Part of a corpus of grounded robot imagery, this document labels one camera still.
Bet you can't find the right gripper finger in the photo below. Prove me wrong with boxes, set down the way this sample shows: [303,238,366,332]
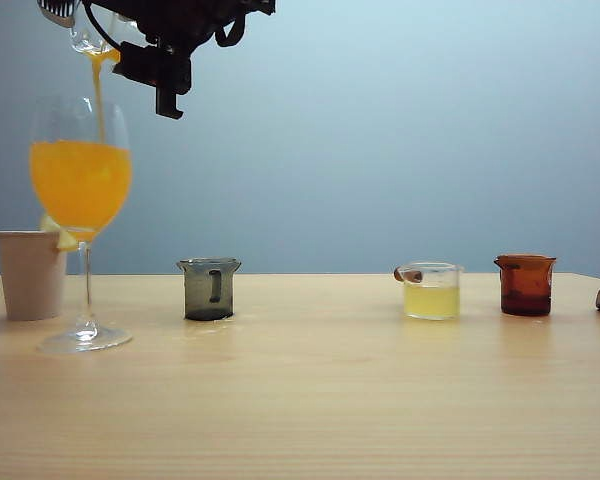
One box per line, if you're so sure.
[36,0,78,28]

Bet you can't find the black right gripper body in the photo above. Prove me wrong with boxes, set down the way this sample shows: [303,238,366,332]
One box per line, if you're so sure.
[87,0,278,54]

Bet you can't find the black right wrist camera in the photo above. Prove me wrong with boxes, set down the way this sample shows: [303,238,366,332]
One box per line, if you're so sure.
[111,41,195,120]

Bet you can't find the measuring cup with yellow liquid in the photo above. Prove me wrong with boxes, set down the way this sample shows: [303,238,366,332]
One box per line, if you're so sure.
[393,261,466,322]

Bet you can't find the yellow lemon slice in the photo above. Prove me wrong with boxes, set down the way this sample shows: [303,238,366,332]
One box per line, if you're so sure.
[39,213,79,252]

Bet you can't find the grey smoked measuring cup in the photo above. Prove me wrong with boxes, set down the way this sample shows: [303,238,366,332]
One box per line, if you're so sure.
[175,257,243,322]

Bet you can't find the clear glass measuring cup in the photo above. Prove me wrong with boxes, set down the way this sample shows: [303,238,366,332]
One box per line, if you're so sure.
[68,0,124,66]

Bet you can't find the amber brown measuring cup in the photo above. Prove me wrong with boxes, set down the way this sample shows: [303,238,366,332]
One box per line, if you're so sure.
[493,253,558,317]

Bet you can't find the clear stemmed wine glass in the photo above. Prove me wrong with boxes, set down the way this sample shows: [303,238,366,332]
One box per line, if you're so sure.
[28,95,134,355]

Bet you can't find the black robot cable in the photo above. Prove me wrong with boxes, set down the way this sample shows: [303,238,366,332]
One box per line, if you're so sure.
[81,0,131,51]

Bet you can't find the brown paper cup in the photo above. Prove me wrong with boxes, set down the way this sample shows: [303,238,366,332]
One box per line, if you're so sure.
[0,229,69,322]

